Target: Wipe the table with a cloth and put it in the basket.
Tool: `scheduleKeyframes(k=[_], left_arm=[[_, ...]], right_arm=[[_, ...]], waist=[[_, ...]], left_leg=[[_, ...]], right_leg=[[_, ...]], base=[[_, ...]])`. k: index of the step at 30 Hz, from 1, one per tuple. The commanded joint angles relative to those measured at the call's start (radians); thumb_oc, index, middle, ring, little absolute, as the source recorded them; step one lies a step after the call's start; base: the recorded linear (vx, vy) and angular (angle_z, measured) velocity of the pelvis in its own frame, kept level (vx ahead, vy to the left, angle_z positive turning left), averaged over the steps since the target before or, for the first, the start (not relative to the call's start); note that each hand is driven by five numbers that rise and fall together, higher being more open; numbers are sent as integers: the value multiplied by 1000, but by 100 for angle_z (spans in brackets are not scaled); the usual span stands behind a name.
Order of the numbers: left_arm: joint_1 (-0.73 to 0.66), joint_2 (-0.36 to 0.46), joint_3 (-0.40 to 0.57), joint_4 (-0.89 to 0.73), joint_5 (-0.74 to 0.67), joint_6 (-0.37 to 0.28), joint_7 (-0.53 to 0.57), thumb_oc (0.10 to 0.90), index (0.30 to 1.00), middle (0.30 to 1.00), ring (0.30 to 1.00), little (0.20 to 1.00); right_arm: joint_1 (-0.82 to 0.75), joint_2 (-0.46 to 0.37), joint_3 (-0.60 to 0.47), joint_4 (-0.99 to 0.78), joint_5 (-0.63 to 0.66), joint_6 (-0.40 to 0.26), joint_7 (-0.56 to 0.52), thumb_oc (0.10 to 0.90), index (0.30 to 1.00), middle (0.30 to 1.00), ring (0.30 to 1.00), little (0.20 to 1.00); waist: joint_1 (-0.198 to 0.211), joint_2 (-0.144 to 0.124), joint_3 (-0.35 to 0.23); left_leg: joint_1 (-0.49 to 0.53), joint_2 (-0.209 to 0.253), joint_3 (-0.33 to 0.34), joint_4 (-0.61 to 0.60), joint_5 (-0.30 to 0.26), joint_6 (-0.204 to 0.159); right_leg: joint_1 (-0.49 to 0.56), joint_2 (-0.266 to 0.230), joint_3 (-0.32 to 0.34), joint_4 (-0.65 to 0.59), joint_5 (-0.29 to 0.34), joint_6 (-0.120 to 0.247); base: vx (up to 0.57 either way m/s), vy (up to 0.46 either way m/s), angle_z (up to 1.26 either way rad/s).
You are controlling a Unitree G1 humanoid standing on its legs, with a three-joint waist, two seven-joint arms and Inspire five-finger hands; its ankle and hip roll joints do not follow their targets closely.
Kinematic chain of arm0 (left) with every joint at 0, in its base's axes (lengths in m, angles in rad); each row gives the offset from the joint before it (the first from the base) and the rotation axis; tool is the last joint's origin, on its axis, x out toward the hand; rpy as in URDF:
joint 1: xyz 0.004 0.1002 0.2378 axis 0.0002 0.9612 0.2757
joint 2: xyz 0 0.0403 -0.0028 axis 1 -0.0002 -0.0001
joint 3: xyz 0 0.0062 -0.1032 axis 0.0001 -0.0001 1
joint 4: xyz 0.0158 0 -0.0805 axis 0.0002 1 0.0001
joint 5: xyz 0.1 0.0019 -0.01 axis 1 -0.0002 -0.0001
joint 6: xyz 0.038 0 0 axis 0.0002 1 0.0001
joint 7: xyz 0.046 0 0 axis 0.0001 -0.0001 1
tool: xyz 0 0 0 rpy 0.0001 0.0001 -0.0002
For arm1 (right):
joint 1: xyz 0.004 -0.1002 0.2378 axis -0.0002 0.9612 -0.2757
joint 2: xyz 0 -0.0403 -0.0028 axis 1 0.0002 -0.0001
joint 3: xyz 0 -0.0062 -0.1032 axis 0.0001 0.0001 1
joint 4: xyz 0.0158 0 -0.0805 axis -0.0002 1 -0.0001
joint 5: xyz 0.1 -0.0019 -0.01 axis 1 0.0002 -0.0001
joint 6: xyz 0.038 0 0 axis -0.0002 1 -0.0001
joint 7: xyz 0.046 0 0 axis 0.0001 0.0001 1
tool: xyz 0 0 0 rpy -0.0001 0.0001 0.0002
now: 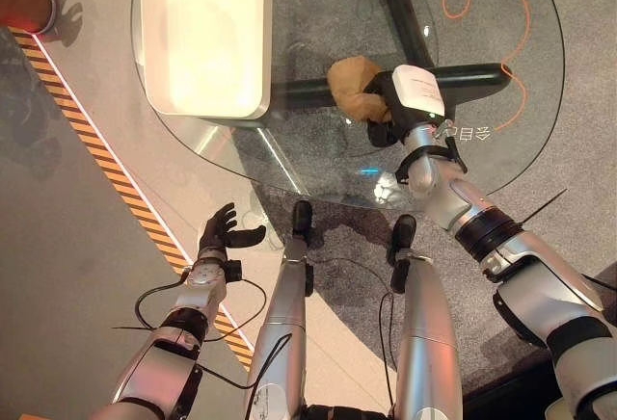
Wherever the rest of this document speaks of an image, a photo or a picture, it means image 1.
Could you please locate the silver right robot leg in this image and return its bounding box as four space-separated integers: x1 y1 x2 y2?
388 214 465 420

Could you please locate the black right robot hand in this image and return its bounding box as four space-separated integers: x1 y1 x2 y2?
362 64 449 148

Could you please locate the silver robot leg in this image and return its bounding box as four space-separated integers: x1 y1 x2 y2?
244 199 315 420
388 214 465 420

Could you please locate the silver left robot leg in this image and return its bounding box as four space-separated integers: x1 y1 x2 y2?
244 199 315 420

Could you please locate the yellow black hazard tape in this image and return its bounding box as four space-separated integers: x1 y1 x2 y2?
7 26 255 369

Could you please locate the black table base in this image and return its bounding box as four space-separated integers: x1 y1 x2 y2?
269 0 513 106

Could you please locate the white rectangular basket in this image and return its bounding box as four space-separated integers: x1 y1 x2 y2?
138 0 272 120

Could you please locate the orange cable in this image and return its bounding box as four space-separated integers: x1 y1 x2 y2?
432 0 532 132

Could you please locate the brown cloth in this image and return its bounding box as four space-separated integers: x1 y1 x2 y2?
327 55 392 124

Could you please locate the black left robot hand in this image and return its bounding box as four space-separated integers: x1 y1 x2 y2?
199 202 267 250

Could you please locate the glass table top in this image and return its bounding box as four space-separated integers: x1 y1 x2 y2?
129 0 567 210

